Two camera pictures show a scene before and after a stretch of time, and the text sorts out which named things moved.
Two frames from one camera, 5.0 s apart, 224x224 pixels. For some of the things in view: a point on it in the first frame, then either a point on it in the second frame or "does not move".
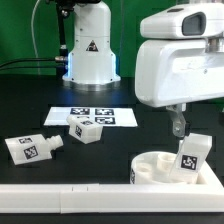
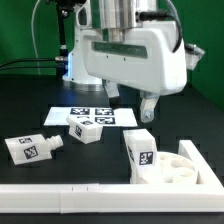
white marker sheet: x=107 y=116 does not move
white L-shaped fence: x=205 y=195 does not move
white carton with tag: x=190 y=157 → x=143 y=151
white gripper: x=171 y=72 → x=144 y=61
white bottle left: x=32 y=148 does not move
